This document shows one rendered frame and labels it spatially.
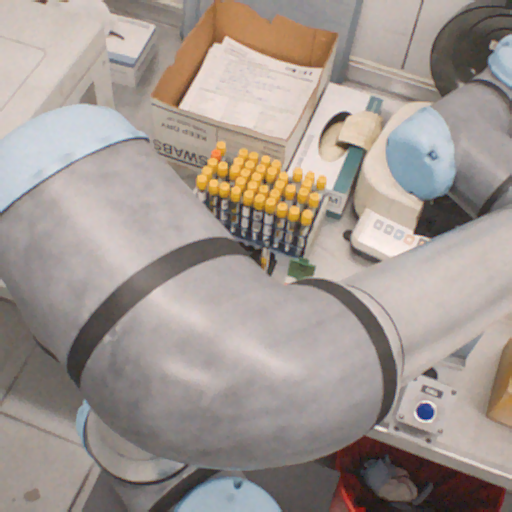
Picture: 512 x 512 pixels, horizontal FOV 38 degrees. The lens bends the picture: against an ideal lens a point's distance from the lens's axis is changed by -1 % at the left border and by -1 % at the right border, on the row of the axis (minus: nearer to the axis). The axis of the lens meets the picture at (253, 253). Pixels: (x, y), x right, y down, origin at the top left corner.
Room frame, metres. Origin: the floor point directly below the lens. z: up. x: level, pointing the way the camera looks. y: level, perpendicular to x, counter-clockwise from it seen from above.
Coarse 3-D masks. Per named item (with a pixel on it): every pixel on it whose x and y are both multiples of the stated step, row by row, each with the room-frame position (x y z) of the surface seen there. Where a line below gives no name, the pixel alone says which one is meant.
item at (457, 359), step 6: (480, 336) 0.53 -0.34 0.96; (468, 342) 0.53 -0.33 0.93; (474, 342) 0.53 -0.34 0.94; (462, 348) 0.53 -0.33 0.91; (468, 348) 0.53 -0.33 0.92; (450, 354) 0.53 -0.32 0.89; (456, 354) 0.53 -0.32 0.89; (462, 354) 0.53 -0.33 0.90; (468, 354) 0.53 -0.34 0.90; (444, 360) 0.52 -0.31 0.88; (450, 360) 0.52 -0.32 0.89; (456, 360) 0.52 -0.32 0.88; (462, 360) 0.52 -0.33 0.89; (450, 366) 0.51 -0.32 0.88; (456, 366) 0.51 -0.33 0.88; (462, 366) 0.51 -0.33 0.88
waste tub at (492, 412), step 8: (504, 352) 0.54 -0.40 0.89; (504, 360) 0.52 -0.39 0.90; (504, 368) 0.50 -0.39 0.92; (504, 376) 0.48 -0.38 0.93; (496, 384) 0.48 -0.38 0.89; (504, 384) 0.46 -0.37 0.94; (496, 392) 0.47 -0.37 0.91; (504, 392) 0.44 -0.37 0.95; (496, 400) 0.45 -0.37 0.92; (504, 400) 0.44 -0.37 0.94; (488, 408) 0.45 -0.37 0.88; (496, 408) 0.44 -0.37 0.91; (504, 408) 0.43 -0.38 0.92; (488, 416) 0.44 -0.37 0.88; (496, 416) 0.43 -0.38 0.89; (504, 416) 0.43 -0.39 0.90; (504, 424) 0.43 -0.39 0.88
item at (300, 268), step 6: (294, 258) 0.60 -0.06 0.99; (300, 258) 0.60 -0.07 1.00; (306, 258) 0.60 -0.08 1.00; (294, 264) 0.60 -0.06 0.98; (300, 264) 0.60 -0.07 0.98; (306, 264) 0.59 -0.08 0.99; (288, 270) 0.60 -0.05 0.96; (294, 270) 0.60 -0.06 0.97; (300, 270) 0.59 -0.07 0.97; (306, 270) 0.59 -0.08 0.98; (312, 270) 0.59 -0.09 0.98; (288, 276) 0.59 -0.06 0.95; (294, 276) 0.59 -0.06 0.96; (300, 276) 0.59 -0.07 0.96; (306, 276) 0.59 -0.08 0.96; (312, 276) 0.59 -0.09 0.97
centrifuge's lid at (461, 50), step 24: (480, 0) 1.01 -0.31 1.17; (504, 0) 0.99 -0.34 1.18; (456, 24) 1.03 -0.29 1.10; (480, 24) 1.03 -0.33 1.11; (504, 24) 1.02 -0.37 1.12; (432, 48) 0.99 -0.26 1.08; (456, 48) 1.03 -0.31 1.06; (480, 48) 1.02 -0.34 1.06; (432, 72) 0.98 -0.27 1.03; (456, 72) 1.01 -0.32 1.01; (480, 72) 1.01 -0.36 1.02
